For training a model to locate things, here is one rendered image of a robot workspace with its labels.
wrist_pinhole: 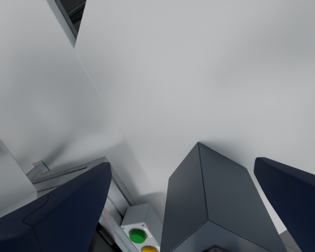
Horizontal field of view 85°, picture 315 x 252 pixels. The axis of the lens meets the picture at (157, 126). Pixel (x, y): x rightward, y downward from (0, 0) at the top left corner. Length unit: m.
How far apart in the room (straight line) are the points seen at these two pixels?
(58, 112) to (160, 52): 0.29
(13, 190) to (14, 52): 0.29
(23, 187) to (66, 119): 0.17
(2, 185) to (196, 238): 0.36
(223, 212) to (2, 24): 0.54
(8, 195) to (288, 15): 0.60
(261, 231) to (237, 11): 0.35
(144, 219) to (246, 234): 0.25
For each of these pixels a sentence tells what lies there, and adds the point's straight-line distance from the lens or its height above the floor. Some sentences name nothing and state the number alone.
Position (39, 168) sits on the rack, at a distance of 0.62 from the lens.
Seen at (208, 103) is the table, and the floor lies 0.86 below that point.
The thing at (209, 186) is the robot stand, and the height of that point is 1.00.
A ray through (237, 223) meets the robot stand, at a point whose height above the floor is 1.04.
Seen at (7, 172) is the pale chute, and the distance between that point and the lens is 0.44.
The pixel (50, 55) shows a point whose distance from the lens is 0.45.
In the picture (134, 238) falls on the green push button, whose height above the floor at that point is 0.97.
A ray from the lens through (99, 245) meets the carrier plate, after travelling 0.58.
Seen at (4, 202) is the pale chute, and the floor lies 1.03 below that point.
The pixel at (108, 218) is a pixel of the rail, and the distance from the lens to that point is 0.49.
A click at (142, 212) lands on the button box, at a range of 0.49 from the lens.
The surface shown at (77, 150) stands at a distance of 0.52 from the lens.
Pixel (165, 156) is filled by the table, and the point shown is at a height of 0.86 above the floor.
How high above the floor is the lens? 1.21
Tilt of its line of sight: 63 degrees down
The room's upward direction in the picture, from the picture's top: 162 degrees counter-clockwise
